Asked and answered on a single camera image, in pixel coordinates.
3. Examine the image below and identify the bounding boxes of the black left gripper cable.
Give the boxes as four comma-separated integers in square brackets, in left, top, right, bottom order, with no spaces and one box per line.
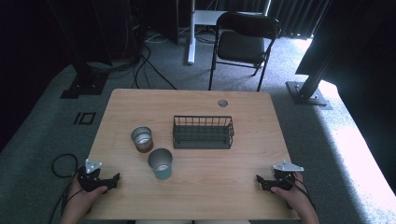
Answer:
[57,174,82,224]

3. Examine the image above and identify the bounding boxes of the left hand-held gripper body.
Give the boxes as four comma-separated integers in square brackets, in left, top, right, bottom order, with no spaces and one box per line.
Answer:
[77,158,108,192]

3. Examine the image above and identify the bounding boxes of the teal metal cup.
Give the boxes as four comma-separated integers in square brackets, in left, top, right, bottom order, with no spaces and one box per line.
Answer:
[147,147,174,181]

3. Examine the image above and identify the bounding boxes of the person's left hand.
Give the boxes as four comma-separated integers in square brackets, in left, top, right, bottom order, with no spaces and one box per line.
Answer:
[65,180,108,217]

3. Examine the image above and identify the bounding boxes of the black folding chair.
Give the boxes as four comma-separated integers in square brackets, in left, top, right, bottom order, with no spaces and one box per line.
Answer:
[207,11,282,92]

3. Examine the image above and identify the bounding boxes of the black metal stand with bolted base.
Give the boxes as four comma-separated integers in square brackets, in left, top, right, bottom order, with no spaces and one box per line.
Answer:
[285,46,335,111]

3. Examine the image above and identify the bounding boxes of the black looped floor cable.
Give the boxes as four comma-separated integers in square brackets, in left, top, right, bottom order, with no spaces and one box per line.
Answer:
[48,153,79,224]

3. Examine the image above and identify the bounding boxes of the brown metal cup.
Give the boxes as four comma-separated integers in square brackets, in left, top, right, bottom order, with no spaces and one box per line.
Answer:
[130,125,154,154]

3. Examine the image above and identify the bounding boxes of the black drape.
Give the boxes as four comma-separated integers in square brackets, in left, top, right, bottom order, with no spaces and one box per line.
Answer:
[295,0,396,190]

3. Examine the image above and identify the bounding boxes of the bundle of black floor cables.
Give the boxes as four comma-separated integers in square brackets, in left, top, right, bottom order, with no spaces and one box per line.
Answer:
[87,29,179,91]

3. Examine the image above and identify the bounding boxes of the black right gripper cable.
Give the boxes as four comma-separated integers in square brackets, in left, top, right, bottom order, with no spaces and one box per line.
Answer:
[288,176,317,213]

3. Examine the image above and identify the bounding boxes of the person's right hand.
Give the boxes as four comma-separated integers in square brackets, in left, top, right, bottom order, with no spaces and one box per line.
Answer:
[270,172,313,214]

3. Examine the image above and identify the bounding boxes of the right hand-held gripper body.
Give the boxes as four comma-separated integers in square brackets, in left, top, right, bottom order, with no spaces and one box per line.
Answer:
[271,160,304,189]

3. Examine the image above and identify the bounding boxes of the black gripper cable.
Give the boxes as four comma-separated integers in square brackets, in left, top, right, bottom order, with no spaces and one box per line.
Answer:
[57,174,82,224]
[288,176,317,213]

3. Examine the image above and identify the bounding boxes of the black stand with square base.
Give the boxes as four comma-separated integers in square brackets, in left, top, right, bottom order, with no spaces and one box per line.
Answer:
[46,0,110,100]

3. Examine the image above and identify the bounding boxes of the black wire basket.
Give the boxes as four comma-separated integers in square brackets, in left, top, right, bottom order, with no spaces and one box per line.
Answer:
[172,115,235,150]

